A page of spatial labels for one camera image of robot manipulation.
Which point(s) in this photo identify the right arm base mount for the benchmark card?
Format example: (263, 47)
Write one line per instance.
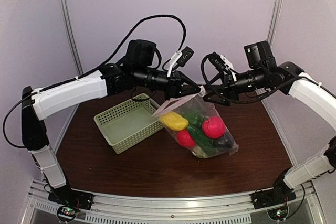
(271, 197)

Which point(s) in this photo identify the purple toy eggplant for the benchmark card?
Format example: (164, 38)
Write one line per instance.
(223, 142)

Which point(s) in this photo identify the yellow toy corn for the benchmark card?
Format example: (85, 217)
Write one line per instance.
(174, 121)

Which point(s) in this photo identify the white toy cauliflower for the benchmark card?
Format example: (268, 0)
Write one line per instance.
(200, 154)

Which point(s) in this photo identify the aluminium front frame rail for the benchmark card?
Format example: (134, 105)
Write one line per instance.
(231, 208)

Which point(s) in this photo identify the right circuit board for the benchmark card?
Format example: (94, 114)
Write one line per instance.
(278, 214)

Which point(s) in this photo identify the clear zip top bag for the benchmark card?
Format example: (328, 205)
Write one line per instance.
(194, 102)

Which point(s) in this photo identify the left aluminium corner post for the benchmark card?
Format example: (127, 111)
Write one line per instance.
(70, 36)

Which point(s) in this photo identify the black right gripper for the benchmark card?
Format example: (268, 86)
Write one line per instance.
(227, 81)

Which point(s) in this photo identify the left circuit board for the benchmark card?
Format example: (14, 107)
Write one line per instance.
(66, 214)

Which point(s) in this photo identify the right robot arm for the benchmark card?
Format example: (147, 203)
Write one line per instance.
(264, 78)

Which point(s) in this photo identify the circuit board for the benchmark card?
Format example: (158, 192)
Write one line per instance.
(278, 214)
(66, 214)

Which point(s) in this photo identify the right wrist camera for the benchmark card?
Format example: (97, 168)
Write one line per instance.
(221, 63)

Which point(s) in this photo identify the right aluminium corner post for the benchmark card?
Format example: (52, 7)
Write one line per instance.
(274, 20)

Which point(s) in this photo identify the aluminium corner post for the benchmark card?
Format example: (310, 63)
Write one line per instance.
(70, 36)
(274, 20)

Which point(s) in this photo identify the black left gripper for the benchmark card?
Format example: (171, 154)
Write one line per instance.
(174, 88)

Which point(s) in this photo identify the green toy bell pepper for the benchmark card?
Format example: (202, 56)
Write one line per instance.
(194, 118)

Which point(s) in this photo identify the red toy apple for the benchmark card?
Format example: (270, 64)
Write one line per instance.
(214, 127)

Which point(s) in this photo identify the green toy cucumber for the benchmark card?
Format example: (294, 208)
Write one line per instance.
(205, 143)

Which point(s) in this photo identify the red toy strawberry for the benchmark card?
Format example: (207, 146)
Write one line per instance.
(185, 139)

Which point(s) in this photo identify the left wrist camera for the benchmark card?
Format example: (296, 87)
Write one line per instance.
(179, 59)

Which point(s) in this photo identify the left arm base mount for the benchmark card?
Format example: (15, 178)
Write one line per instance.
(72, 198)

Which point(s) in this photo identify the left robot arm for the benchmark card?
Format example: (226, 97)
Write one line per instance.
(131, 71)

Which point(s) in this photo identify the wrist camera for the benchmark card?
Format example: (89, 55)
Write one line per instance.
(221, 63)
(179, 59)

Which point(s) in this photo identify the green plastic basket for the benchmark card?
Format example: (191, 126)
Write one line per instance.
(128, 123)

